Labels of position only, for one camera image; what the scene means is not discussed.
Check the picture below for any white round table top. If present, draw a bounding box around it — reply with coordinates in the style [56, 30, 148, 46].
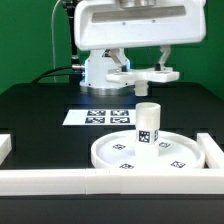
[91, 130, 205, 171]

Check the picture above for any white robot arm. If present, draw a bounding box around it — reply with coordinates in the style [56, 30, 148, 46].
[74, 0, 206, 96]

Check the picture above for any white left fence bar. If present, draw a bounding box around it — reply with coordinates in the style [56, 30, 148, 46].
[0, 134, 12, 165]

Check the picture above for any white marker base plate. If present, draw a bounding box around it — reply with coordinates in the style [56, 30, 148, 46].
[63, 109, 136, 126]

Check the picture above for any white right fence bar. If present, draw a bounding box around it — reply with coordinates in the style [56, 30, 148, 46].
[197, 133, 224, 169]

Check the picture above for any white fence bar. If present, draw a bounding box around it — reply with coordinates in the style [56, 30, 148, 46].
[0, 134, 12, 165]
[197, 133, 224, 169]
[0, 169, 224, 196]

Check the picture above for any white front fence bar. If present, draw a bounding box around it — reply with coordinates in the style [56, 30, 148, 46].
[0, 169, 224, 196]

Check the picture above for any black cable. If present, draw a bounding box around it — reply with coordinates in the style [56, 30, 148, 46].
[31, 65, 75, 84]

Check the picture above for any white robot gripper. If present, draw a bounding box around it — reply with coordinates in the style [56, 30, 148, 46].
[74, 0, 206, 73]

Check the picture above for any white cable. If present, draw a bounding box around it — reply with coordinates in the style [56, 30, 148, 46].
[50, 0, 63, 84]

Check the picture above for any white cross-shaped table base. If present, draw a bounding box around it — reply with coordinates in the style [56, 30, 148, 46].
[106, 68, 180, 96]

